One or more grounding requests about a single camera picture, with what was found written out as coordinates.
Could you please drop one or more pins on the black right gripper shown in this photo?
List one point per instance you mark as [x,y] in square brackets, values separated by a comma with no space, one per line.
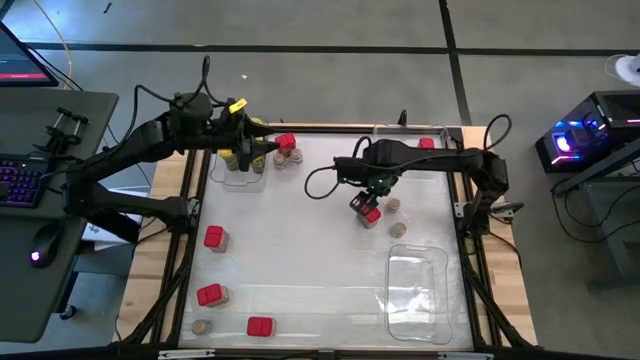
[370,175]

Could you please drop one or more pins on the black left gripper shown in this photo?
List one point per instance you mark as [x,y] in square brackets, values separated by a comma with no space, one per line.
[230,127]

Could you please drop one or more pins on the large clear plastic bin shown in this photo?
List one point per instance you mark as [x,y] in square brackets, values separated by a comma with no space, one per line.
[417,300]

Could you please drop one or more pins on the red block bottom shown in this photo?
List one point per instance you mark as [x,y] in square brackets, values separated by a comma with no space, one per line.
[260,326]

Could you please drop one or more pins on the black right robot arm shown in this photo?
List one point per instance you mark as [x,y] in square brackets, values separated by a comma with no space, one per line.
[440,160]

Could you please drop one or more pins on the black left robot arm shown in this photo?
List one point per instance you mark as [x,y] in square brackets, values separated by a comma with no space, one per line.
[125,147]

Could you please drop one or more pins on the yellow paper tag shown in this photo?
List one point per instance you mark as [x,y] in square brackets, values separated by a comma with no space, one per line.
[238,105]

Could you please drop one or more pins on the small clear plastic bin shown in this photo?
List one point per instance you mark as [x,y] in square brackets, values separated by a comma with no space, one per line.
[240,182]
[395,134]

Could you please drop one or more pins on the black desk leg bar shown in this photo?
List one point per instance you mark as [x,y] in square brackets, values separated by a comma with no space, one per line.
[125,228]

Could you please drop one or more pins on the white paper sheet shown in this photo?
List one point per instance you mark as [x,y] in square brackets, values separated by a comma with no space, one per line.
[97,235]

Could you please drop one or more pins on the black clamp stand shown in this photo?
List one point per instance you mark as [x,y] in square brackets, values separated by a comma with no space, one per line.
[55,136]

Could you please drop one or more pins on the black computer mouse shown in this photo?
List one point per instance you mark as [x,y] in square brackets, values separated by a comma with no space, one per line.
[45,245]

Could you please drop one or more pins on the backlit black keyboard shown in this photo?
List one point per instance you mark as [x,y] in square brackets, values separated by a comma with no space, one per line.
[20,180]

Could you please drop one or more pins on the dark metal stand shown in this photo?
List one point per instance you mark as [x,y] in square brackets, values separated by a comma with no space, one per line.
[620,225]

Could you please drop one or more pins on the black computer monitor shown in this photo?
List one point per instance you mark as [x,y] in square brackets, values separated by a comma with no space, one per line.
[20,55]

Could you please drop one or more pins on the black desk caster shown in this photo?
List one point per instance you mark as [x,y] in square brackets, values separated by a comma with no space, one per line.
[68,312]

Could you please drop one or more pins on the black computer with coloured lights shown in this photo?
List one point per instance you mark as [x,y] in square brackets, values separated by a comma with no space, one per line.
[615,107]

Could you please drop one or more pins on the dark grey desk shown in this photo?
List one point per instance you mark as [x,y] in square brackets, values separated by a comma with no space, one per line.
[30,300]

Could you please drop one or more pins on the small black post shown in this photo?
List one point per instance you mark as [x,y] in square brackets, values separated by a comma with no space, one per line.
[402,119]

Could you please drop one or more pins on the grey metal bracket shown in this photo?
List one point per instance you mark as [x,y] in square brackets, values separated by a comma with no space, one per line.
[460,209]
[195,206]

